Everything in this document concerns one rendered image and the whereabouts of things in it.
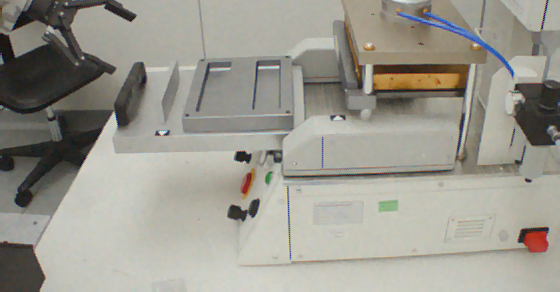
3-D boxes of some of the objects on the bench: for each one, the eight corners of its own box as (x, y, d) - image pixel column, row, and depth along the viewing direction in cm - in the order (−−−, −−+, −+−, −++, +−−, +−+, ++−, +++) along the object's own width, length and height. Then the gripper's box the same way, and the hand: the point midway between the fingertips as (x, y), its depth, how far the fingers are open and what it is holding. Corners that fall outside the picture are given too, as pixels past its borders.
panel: (246, 152, 116) (282, 77, 107) (237, 256, 91) (281, 175, 82) (237, 149, 116) (272, 74, 106) (226, 253, 91) (268, 170, 81)
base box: (493, 140, 117) (506, 70, 108) (558, 266, 86) (588, 186, 76) (247, 148, 118) (241, 75, 109) (236, 283, 87) (225, 201, 78)
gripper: (12, 42, 97) (111, 90, 107) (61, -57, 107) (149, -9, 117) (4, 56, 102) (99, 100, 113) (51, -40, 112) (135, 5, 123)
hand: (119, 42), depth 115 cm, fingers open, 13 cm apart
